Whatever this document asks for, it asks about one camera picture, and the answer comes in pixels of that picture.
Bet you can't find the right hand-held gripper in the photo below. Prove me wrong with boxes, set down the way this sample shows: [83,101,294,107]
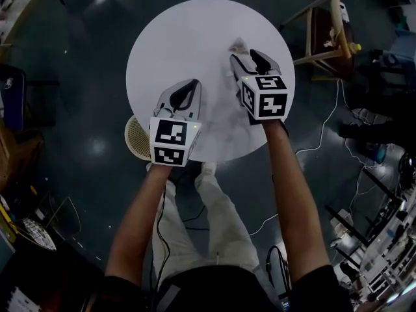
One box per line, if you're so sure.
[229,49,290,122]

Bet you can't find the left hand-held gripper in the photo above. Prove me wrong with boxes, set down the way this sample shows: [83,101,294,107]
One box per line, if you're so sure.
[148,78,203,168]

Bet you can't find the small grey item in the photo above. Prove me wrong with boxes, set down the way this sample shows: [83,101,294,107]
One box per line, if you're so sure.
[227,36,250,54]

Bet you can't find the cream plastic basket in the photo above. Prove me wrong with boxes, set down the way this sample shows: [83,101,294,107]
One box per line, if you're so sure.
[124,114,152,161]

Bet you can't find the person's right forearm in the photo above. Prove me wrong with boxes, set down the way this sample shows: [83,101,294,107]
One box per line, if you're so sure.
[261,118,332,285]

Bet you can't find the person's left forearm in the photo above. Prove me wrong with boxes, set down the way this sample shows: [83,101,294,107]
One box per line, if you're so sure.
[104,164,173,287]

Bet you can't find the round white table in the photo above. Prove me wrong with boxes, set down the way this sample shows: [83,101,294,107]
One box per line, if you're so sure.
[125,0,296,163]

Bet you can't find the wooden chair maroon seat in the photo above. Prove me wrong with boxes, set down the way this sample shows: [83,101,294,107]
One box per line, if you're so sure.
[279,0,356,81]

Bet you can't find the white crumpled tissue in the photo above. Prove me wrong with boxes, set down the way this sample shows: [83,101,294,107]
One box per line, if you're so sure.
[323,27,339,49]

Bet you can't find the person's cream trousers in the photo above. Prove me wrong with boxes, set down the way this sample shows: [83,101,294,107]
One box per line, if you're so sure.
[151,170,270,292]

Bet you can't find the light blue storage box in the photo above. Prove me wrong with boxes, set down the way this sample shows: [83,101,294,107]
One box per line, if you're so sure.
[389,27,416,65]

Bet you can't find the blue round container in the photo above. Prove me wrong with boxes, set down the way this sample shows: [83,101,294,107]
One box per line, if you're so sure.
[370,143,388,164]

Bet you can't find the blue chair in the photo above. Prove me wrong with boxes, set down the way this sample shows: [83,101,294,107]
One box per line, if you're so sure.
[0,64,60,132]

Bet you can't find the brown cardboard box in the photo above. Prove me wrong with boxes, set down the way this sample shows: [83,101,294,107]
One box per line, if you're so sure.
[0,122,45,192]

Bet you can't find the cluttered wooden table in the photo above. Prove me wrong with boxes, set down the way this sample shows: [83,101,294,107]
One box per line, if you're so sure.
[0,0,47,55]

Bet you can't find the person's black shirt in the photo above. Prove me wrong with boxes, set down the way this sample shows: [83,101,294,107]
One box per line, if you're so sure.
[97,265,354,312]

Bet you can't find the black white patterned board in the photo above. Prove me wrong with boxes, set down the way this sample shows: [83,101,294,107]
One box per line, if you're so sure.
[21,218,58,252]

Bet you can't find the cluttered white desk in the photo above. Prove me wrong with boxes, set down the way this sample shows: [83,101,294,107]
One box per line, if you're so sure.
[357,174,416,305]

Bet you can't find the long white cable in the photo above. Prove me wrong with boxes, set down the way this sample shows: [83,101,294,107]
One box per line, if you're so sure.
[294,79,341,157]

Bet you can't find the thin black cable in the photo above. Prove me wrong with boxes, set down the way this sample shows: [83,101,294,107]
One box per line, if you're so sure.
[151,183,172,293]

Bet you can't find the gold wire frame stand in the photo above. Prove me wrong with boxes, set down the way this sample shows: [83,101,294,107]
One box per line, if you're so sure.
[44,195,83,237]

